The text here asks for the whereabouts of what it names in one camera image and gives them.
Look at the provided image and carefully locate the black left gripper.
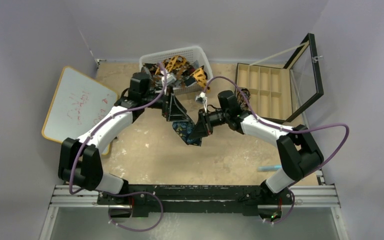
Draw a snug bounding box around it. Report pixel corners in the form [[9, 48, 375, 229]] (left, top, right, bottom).
[[141, 85, 189, 122]]

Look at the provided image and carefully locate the navy blue shell pattern tie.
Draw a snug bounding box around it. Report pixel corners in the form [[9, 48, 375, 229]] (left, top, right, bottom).
[[172, 121, 202, 147]]

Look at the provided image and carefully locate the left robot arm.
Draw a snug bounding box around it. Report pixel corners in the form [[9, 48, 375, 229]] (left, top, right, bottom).
[[57, 72, 187, 205]]

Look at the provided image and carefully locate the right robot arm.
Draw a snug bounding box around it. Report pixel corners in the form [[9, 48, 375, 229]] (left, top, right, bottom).
[[187, 90, 324, 204]]

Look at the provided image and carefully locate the dark brown patterned tie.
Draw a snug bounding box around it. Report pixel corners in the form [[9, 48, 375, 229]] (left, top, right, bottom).
[[140, 62, 196, 90]]

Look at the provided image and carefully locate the rolled cat pattern tie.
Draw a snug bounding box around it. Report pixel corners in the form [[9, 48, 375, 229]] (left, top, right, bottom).
[[236, 88, 251, 110]]

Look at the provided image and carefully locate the white plastic basket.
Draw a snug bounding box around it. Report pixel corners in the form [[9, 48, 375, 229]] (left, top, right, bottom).
[[139, 46, 213, 82]]

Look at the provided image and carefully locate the light blue marker pen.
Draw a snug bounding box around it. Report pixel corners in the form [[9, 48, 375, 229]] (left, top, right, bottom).
[[257, 164, 282, 172]]

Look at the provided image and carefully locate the black tie display box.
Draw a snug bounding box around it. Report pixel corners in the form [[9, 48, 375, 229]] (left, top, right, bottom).
[[235, 33, 324, 124]]

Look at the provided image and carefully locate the yellow framed whiteboard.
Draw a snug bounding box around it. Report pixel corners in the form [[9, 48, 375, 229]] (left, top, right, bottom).
[[41, 66, 119, 143]]

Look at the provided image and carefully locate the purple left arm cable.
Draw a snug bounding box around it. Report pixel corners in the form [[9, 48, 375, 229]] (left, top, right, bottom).
[[68, 62, 170, 233]]

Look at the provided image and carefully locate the aluminium frame rail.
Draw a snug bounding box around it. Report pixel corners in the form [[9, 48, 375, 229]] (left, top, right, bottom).
[[47, 64, 341, 209]]

